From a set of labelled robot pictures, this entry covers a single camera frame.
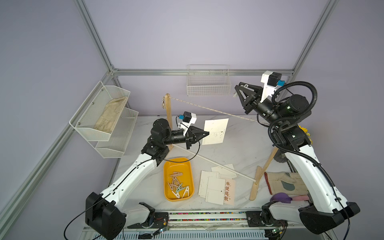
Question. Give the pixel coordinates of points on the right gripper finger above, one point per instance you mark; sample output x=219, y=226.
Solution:
x=252, y=91
x=247, y=103

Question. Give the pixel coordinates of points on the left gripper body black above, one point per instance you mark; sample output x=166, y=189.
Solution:
x=177, y=137

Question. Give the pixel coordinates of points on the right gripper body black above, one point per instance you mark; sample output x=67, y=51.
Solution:
x=268, y=111

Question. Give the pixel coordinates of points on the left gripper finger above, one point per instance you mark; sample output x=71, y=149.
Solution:
x=196, y=130
x=199, y=135

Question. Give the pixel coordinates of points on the pink clothespin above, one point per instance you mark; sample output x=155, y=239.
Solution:
x=175, y=183
x=176, y=174

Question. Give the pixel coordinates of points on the white clothespin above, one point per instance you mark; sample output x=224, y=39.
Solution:
x=186, y=192
x=176, y=194

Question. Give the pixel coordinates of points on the green clothespin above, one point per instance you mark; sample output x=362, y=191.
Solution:
x=180, y=188

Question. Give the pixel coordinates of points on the pink chinese text postcard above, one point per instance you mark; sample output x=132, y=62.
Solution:
x=230, y=192

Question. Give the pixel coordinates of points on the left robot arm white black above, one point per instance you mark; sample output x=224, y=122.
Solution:
x=107, y=213

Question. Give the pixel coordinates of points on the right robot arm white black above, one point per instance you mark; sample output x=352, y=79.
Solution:
x=329, y=208

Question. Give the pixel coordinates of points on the yellow plastic tray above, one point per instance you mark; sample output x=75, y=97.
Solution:
x=178, y=165

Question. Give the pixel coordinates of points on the vase with yellow flowers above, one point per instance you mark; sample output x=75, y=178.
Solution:
x=295, y=138

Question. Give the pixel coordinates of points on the beige cloth in shelf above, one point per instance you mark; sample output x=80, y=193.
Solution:
x=107, y=121

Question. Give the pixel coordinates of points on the white mesh two-tier shelf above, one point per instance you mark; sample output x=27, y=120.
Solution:
x=109, y=146

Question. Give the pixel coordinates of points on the folded towels stack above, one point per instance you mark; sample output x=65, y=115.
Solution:
x=286, y=187

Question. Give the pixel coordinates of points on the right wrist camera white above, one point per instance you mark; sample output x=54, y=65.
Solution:
x=271, y=81

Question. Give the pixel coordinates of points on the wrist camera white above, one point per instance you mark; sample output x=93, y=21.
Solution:
x=185, y=120
x=271, y=81

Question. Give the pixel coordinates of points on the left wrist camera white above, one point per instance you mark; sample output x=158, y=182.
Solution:
x=185, y=120

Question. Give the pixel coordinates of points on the white wire wall basket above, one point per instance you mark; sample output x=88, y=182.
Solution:
x=208, y=80

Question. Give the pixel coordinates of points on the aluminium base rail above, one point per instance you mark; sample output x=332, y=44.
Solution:
x=217, y=225

